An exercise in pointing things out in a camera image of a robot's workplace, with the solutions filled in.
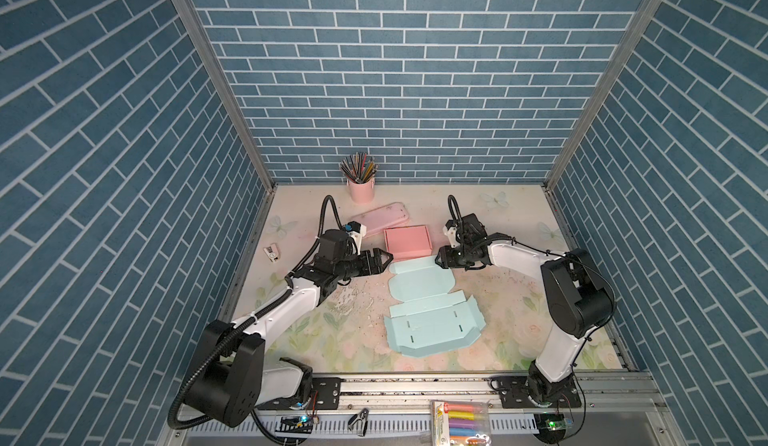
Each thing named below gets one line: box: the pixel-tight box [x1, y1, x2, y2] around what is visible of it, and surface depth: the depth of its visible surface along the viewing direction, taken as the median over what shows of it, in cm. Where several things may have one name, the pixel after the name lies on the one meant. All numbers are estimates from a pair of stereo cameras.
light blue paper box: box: [385, 256, 486, 357], surface depth 89 cm
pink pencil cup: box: [349, 178, 375, 204], surface depth 112 cm
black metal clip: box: [347, 408, 369, 437], surface depth 71 cm
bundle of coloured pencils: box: [340, 152, 379, 184], surface depth 110 cm
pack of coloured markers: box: [431, 400, 492, 446], surface depth 70 cm
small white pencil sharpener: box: [263, 243, 280, 263], surface depth 101 cm
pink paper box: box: [383, 225, 433, 261], surface depth 101 cm
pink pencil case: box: [350, 202, 410, 237], surface depth 110 cm
